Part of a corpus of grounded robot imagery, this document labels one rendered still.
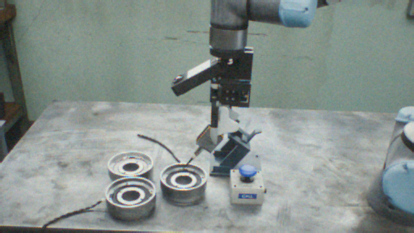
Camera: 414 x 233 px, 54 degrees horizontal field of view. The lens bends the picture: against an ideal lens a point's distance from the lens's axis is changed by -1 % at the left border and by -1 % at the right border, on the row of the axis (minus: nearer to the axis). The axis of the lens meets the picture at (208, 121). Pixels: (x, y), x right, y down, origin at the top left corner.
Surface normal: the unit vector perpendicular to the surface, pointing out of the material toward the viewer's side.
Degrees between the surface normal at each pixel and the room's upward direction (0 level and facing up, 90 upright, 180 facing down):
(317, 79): 90
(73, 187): 0
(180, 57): 90
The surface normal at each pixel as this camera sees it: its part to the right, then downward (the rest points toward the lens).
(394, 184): -0.46, 0.50
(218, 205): 0.04, -0.89
